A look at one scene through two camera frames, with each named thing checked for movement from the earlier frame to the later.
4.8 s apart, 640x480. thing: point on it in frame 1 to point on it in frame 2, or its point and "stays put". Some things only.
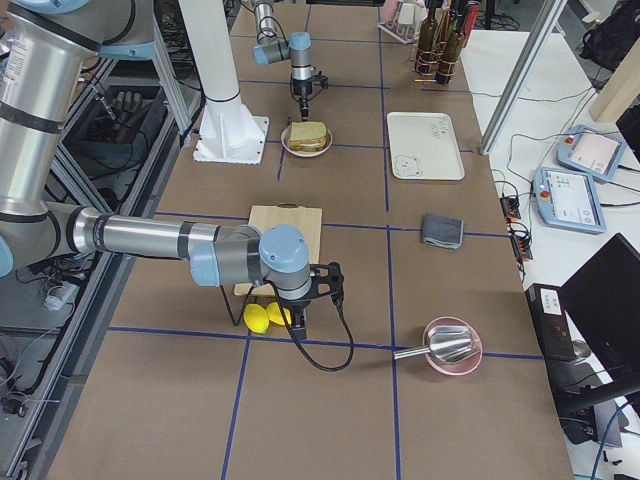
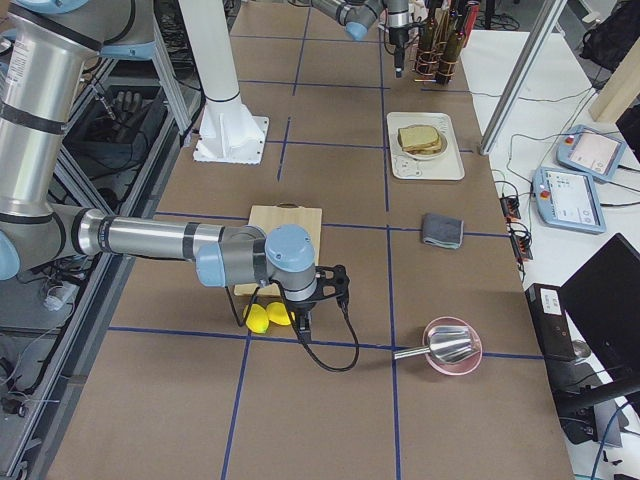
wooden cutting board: [306, 220] stays put
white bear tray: [424, 146] stays put
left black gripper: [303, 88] to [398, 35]
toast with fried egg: [308, 144] to [421, 144]
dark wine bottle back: [427, 47] stays put
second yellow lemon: [275, 313] stays put
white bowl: [305, 154] to [442, 136]
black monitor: [604, 296] stays put
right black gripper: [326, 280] stays put
